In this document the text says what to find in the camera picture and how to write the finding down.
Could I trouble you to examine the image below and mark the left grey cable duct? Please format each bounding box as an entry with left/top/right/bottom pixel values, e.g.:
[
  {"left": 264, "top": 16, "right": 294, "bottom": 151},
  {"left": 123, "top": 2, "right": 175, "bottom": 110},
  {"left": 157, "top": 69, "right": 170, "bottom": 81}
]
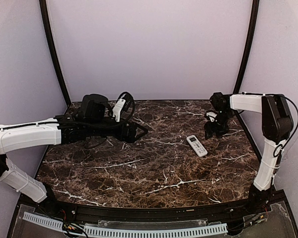
[{"left": 22, "top": 212, "right": 63, "bottom": 232}]

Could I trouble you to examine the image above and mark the black frame post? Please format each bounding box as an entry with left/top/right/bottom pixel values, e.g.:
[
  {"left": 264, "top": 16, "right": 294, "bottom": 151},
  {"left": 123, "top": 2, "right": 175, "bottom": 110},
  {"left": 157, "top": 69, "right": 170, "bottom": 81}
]
[
  {"left": 39, "top": 0, "right": 72, "bottom": 107},
  {"left": 233, "top": 0, "right": 260, "bottom": 94}
]

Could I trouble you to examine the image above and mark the black front rail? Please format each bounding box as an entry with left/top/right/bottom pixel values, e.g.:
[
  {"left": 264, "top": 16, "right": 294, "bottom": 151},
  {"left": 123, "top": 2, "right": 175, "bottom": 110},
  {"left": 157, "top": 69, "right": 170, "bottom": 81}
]
[{"left": 47, "top": 201, "right": 250, "bottom": 223}]

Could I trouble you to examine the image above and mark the left black frame post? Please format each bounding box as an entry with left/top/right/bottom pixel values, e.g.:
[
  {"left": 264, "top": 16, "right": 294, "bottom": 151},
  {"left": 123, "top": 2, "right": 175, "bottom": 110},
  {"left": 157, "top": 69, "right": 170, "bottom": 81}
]
[{"left": 39, "top": 0, "right": 72, "bottom": 107}]

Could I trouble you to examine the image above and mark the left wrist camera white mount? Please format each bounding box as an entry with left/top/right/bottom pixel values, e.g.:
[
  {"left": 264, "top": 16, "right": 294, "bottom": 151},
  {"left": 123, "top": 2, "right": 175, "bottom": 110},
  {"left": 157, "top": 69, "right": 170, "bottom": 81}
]
[{"left": 112, "top": 92, "right": 134, "bottom": 122}]

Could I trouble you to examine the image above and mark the right black frame post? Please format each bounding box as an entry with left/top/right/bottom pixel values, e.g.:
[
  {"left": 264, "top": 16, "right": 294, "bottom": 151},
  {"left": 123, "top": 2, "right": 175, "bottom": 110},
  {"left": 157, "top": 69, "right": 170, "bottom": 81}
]
[{"left": 233, "top": 0, "right": 260, "bottom": 94}]

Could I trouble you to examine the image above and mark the grey cable duct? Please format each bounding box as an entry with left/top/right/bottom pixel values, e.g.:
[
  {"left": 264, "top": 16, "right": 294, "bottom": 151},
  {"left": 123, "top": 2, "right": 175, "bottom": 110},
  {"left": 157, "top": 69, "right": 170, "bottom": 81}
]
[
  {"left": 22, "top": 212, "right": 63, "bottom": 232},
  {"left": 83, "top": 222, "right": 228, "bottom": 238}
]

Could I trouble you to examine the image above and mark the centre grey cable duct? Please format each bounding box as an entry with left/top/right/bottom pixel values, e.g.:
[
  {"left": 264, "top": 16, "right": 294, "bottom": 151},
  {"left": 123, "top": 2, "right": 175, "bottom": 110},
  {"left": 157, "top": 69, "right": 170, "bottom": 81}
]
[{"left": 83, "top": 222, "right": 228, "bottom": 238}]

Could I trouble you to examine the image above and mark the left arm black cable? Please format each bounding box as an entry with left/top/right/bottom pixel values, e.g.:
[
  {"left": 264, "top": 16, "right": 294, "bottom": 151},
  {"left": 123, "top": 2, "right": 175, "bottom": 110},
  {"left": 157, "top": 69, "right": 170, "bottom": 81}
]
[{"left": 81, "top": 91, "right": 136, "bottom": 131}]

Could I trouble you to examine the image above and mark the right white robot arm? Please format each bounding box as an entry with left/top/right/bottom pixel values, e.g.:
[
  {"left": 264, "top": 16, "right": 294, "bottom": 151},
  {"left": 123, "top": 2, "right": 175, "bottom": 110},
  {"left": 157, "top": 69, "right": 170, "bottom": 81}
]
[{"left": 204, "top": 92, "right": 298, "bottom": 213}]

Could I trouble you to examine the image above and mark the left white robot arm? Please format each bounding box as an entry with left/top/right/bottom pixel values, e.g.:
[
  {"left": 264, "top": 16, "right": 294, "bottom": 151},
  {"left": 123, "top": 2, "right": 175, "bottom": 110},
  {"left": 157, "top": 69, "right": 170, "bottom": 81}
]
[{"left": 0, "top": 92, "right": 148, "bottom": 204}]

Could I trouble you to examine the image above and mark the white remote control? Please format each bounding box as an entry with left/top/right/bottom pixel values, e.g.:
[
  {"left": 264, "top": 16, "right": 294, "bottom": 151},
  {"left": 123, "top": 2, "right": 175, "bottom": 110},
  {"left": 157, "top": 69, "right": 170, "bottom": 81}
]
[{"left": 186, "top": 135, "right": 208, "bottom": 158}]

